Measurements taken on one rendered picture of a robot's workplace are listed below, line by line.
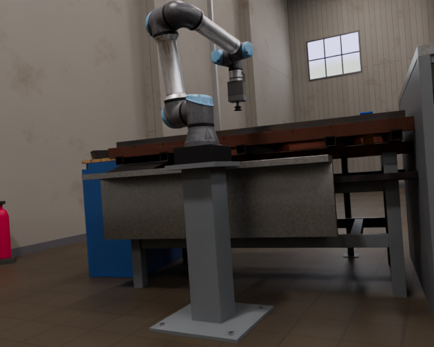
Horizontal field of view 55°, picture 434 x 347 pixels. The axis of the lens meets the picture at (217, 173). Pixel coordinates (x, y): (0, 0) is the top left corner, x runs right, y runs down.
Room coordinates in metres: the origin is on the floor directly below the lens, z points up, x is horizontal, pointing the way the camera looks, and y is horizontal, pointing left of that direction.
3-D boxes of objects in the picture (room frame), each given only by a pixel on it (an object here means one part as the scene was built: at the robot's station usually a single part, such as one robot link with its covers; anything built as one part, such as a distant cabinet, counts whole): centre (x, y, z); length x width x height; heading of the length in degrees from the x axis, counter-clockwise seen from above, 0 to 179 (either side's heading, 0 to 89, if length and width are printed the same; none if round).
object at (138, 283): (2.45, 0.49, 0.34); 0.06 x 0.06 x 0.68; 69
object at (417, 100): (2.12, -1.02, 0.50); 1.30 x 0.04 x 1.01; 159
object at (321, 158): (2.10, 0.09, 0.66); 1.30 x 0.20 x 0.03; 69
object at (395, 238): (1.95, -0.82, 0.34); 0.06 x 0.06 x 0.68; 69
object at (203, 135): (1.80, 0.06, 0.80); 0.15 x 0.15 x 0.10
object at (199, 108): (1.80, 0.06, 0.92); 0.13 x 0.12 x 0.14; 46
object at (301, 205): (2.18, 0.06, 0.47); 1.30 x 0.04 x 0.35; 69
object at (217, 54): (2.11, -0.08, 1.22); 0.11 x 0.11 x 0.08; 46
